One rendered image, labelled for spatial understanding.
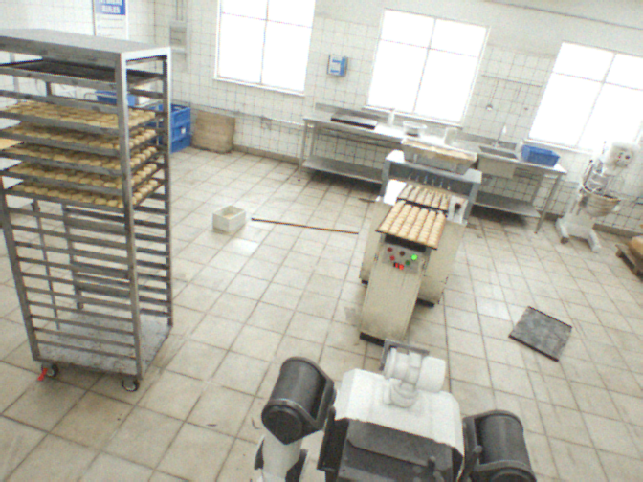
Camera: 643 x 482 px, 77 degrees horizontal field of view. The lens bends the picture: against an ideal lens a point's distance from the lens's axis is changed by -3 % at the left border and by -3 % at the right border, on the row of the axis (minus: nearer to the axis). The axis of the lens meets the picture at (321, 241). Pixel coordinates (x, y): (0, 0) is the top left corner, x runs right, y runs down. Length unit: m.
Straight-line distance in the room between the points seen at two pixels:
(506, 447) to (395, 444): 0.22
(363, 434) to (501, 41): 5.81
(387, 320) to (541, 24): 4.54
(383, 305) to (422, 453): 2.15
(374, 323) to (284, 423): 2.22
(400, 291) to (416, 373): 2.02
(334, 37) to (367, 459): 5.87
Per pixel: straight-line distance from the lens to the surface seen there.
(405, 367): 0.85
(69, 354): 2.84
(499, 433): 0.96
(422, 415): 0.92
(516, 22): 6.32
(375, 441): 0.85
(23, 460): 2.61
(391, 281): 2.83
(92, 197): 2.21
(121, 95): 1.87
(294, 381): 0.90
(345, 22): 6.29
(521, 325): 4.00
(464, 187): 3.34
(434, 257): 3.47
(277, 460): 1.06
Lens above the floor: 2.02
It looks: 27 degrees down
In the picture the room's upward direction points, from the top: 10 degrees clockwise
